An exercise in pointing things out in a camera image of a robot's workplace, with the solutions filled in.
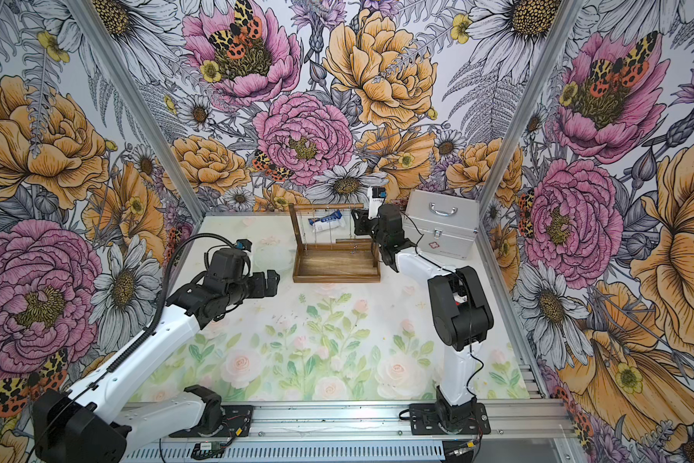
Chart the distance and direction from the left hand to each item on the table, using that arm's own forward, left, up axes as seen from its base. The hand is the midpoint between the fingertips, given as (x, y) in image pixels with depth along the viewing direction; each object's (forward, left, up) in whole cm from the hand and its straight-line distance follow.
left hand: (261, 286), depth 81 cm
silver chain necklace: (+37, -10, -14) cm, 41 cm away
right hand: (+23, -25, +4) cm, 35 cm away
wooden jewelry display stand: (+21, -24, -17) cm, 36 cm away
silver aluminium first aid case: (+25, -56, -2) cm, 61 cm away
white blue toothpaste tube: (+38, -17, -13) cm, 43 cm away
